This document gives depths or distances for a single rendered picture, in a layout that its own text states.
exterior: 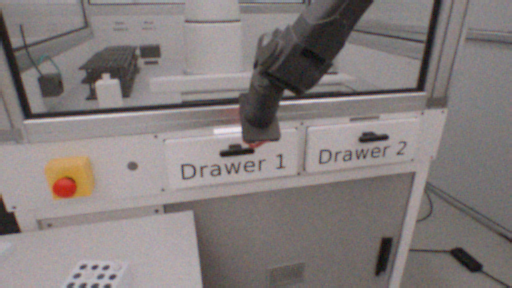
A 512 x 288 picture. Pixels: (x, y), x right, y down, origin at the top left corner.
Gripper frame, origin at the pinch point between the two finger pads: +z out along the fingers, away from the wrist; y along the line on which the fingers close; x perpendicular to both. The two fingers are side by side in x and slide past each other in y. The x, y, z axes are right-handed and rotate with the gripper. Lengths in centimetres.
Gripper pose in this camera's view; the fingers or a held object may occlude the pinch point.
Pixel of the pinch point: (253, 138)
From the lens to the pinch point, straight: 68.2
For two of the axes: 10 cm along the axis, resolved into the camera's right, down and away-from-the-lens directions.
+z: -1.4, 4.4, 8.9
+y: -1.5, -8.9, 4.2
